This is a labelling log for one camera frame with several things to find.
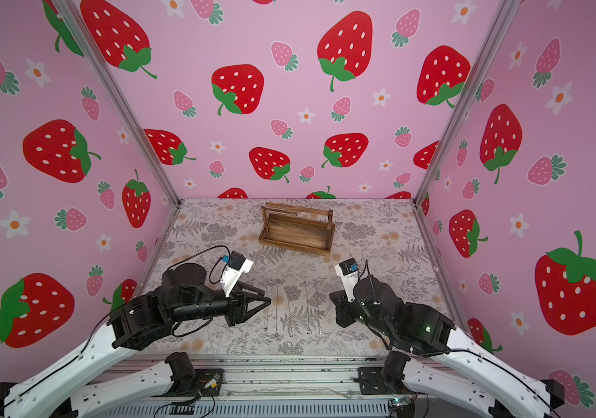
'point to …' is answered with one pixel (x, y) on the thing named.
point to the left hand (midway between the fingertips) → (268, 298)
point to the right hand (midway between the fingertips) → (334, 293)
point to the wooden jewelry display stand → (303, 229)
